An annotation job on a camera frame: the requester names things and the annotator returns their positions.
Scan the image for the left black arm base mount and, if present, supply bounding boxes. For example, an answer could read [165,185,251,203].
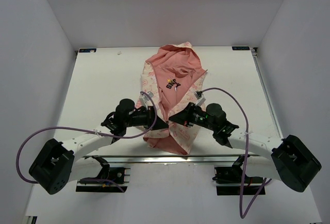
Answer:
[71,156,130,193]

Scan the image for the left blue table label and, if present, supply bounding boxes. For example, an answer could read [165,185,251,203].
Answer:
[78,48,96,53]

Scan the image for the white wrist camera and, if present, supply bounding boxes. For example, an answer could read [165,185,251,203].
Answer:
[194,91,206,107]
[139,91,154,108]

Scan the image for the blue table label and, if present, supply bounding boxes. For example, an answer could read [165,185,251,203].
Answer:
[232,46,250,51]
[78,48,96,53]

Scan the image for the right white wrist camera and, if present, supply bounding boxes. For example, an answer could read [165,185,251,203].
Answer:
[194,91,206,107]

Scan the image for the right blue table label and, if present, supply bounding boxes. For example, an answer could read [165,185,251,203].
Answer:
[232,46,250,51]

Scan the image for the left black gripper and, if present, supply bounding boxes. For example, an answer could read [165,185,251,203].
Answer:
[124,107,169,132]

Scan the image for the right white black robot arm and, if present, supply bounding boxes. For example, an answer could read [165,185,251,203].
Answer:
[169,102,322,193]

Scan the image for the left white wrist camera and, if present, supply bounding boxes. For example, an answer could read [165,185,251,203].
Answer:
[139,91,154,108]

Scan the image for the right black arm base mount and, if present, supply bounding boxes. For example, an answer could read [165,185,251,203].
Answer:
[212,155,263,196]

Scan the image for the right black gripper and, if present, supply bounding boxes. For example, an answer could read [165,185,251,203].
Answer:
[170,101,217,131]

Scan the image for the pink Snoopy zip jacket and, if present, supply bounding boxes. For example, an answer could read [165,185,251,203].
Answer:
[141,42,207,156]

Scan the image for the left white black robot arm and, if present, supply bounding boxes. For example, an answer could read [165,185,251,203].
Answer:
[29,99,168,195]

